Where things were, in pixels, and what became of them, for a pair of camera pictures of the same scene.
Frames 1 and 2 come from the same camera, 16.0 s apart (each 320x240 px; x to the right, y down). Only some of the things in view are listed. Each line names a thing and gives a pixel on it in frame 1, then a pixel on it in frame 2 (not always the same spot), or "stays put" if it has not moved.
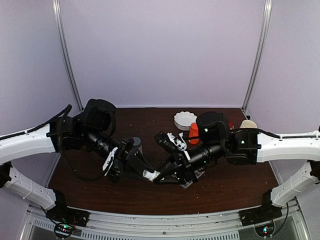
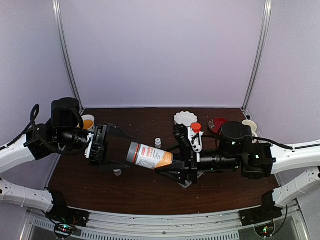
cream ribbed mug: x=248 y=124 stays put
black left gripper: x=120 y=164 → x=107 y=165
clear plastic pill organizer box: x=197 y=173 stays put
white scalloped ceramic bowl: x=182 y=120 stays put
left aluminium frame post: x=57 y=13 stays put
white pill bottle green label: x=150 y=176 → x=158 y=143
